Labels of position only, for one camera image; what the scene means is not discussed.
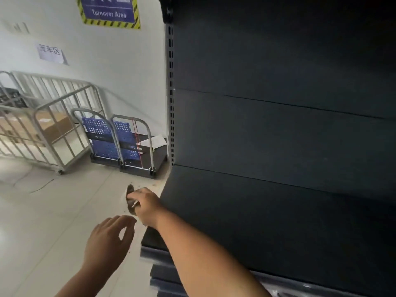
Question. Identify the blue sign with striped border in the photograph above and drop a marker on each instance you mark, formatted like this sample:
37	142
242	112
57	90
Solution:
108	10

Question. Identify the white paper sheet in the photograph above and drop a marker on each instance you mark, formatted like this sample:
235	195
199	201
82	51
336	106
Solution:
153	141

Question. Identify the grey perforated shelf upright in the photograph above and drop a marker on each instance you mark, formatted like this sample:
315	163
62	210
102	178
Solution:
170	89

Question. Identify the person's left forearm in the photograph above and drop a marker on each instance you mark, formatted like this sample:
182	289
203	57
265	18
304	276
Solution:
79	284

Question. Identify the dark metal shelving unit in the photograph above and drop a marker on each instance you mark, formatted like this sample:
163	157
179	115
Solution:
278	151

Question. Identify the person's right forearm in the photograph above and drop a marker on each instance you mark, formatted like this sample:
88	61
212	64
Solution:
201	259

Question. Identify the person's right hand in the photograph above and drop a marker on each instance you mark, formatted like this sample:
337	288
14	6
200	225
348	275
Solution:
150	207

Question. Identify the brown cardboard box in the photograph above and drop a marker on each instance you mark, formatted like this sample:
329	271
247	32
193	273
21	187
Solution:
49	126

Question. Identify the black crate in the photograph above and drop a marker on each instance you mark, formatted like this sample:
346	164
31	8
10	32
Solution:
10	97

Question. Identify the person's left hand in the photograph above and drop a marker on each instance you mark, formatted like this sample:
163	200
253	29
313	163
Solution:
103	249

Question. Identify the person's right thumb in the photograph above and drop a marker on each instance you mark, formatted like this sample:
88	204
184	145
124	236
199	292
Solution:
144	191

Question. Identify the person's left thumb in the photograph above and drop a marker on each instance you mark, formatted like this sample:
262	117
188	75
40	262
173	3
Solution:
128	233

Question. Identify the blue plastic pallet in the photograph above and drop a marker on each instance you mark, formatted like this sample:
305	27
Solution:
105	150
94	126

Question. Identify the white paper wall note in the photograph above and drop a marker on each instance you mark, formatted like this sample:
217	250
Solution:
51	53

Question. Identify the small dark object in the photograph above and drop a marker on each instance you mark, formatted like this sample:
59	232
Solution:
130	191

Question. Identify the grey metal cage trolley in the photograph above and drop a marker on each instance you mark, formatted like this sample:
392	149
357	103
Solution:
46	120

